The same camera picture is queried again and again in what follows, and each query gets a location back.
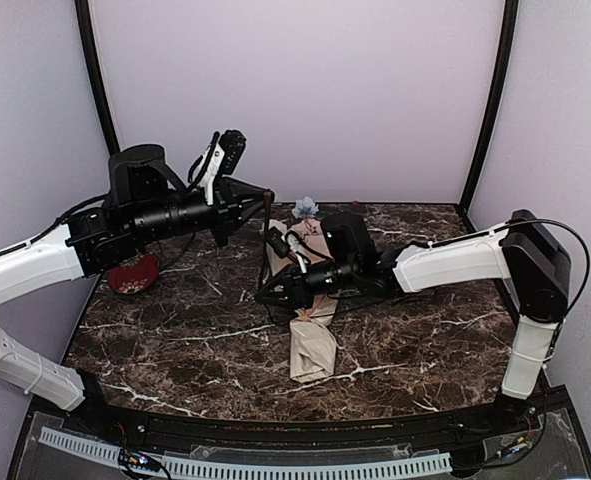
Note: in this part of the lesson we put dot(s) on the black twine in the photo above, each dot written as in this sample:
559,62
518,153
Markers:
267,235

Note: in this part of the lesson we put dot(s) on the small circuit board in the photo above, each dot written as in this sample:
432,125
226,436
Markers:
131,459

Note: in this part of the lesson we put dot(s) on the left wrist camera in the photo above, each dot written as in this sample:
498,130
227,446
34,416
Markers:
222,159

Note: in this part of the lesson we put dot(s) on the left black frame post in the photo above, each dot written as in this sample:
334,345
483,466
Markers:
95,77

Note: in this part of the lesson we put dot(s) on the pink fake flower stem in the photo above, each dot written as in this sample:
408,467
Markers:
308,227

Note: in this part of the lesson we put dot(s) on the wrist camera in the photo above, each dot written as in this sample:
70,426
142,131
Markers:
284,249
222,159

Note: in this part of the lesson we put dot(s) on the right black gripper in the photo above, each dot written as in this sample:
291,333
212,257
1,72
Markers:
298,289

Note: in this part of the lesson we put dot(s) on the right black frame post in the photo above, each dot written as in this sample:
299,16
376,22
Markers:
496,88

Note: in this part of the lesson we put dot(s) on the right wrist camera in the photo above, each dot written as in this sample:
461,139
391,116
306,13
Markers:
284,249

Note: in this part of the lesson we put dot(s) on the black frame post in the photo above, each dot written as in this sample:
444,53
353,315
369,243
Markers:
496,88
95,77

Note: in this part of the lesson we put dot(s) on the blue fake flower bunch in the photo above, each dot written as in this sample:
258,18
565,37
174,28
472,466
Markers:
305,208

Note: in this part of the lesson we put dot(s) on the peach wrapping paper sheet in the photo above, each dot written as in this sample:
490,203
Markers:
313,347

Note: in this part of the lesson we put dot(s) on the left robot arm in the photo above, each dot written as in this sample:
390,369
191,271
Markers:
41,263

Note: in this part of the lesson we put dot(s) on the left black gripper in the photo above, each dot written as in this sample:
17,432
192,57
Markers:
229,194

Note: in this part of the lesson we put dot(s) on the white slotted cable duct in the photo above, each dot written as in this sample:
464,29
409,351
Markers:
221,463

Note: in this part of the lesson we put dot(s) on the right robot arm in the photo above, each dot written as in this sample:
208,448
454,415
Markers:
522,253

